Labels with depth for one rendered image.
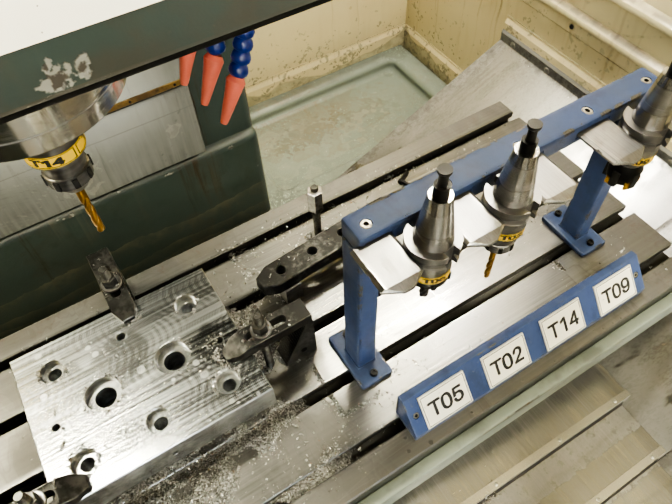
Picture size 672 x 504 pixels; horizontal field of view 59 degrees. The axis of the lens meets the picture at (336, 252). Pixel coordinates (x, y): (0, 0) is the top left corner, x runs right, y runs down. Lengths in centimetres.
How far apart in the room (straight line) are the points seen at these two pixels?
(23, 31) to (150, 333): 66
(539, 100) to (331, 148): 55
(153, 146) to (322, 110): 71
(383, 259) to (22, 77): 44
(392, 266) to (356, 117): 114
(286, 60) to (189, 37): 144
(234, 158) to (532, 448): 80
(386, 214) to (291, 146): 102
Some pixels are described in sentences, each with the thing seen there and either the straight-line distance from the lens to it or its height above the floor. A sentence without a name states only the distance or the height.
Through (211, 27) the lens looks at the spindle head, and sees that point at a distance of 28.
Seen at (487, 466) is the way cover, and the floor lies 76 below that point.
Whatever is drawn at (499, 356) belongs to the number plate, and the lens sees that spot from 89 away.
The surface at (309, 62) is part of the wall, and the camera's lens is 176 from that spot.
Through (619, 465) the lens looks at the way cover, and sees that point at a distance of 114.
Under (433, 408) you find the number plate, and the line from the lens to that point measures 85.
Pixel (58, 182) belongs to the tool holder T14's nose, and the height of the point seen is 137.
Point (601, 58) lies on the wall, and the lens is 139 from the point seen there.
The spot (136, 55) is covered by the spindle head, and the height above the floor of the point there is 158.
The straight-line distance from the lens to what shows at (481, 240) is 65.
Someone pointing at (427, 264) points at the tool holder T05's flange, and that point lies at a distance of 62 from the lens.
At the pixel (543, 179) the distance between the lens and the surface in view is 73.
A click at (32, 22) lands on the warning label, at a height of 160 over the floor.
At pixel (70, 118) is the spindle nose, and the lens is 44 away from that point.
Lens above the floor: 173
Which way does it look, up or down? 54 degrees down
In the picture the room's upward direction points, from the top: 3 degrees counter-clockwise
